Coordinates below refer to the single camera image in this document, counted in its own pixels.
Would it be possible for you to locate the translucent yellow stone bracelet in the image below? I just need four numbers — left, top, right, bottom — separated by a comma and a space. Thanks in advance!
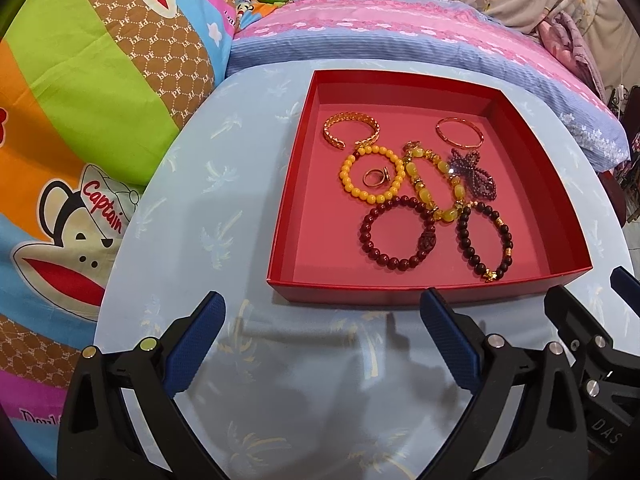
402, 141, 468, 223

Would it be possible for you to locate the purple bead ornament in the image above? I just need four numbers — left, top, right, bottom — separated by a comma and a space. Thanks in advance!
447, 147, 498, 201

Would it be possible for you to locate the gold ring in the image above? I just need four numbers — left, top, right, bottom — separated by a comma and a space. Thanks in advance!
362, 166, 396, 188

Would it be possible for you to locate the gold chain bracelet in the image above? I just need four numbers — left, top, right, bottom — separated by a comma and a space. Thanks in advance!
322, 112, 381, 150

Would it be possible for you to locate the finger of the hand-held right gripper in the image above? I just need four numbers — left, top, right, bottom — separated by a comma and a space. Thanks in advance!
612, 266, 640, 321
544, 285, 622, 378

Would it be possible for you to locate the colourful cartoon monkey pillow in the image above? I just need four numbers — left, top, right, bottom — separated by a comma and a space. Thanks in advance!
0, 0, 236, 461

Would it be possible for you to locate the rose gold bangle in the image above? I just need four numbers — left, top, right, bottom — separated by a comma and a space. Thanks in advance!
434, 116, 485, 151

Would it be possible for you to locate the red cardboard box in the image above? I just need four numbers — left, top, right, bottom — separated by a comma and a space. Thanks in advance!
266, 70, 594, 306

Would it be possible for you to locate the purple crumpled cloth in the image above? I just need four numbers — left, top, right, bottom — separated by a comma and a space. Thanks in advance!
537, 10, 608, 96

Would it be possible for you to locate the dark brown bead bracelet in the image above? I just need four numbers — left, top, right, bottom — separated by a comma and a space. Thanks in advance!
457, 200, 516, 283

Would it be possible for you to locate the dark red bead bracelet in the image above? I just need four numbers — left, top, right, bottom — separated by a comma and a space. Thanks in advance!
359, 195, 441, 270

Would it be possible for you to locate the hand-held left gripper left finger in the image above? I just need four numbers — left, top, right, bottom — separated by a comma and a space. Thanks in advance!
57, 290, 227, 480

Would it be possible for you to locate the opaque yellow bead bracelet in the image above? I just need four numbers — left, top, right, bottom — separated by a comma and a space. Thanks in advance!
340, 144, 406, 206

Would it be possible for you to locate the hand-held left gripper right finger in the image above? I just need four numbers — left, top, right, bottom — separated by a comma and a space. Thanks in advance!
419, 287, 597, 480

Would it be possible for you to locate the dark wooden furniture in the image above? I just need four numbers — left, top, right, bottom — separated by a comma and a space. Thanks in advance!
600, 135, 640, 226

